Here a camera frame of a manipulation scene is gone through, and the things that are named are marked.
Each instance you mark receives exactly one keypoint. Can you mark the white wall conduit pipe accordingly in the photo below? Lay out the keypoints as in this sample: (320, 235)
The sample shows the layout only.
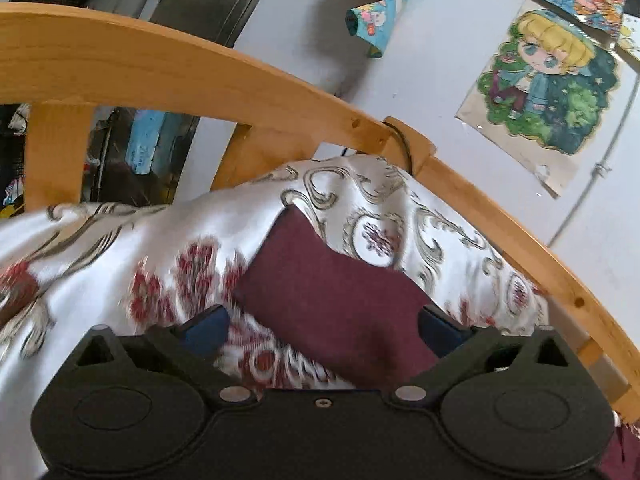
(601, 169)

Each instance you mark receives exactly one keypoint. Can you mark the wooden bed frame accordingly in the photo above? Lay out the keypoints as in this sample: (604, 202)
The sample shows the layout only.
(64, 62)

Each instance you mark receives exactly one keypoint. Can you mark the white floral satin bedspread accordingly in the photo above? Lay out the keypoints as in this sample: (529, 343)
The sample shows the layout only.
(69, 267)

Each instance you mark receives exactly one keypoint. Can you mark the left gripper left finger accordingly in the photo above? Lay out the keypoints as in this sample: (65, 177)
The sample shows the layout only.
(190, 349)

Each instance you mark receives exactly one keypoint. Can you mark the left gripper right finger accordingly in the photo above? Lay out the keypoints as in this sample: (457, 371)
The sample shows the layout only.
(461, 351)

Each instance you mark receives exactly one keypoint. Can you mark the blonde anime character poster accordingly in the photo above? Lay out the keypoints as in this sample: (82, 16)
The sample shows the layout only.
(542, 96)

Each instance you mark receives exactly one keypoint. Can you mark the maroon long-sleeve garment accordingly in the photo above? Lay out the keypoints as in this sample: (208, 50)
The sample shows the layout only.
(359, 321)

